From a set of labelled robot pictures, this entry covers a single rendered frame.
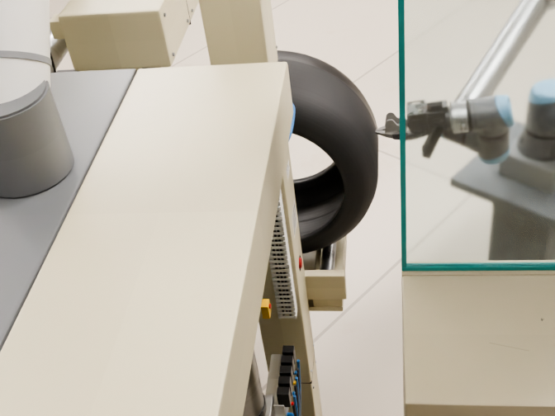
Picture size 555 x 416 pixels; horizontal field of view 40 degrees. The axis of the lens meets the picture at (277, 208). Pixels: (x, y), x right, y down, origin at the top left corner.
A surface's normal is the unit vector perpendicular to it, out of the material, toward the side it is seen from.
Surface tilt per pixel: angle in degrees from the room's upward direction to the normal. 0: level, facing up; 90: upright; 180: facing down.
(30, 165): 90
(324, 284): 90
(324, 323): 0
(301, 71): 20
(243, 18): 90
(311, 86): 26
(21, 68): 63
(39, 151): 90
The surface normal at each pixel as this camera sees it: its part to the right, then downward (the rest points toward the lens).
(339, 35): -0.11, -0.77
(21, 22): 0.59, -0.02
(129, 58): -0.11, 0.64
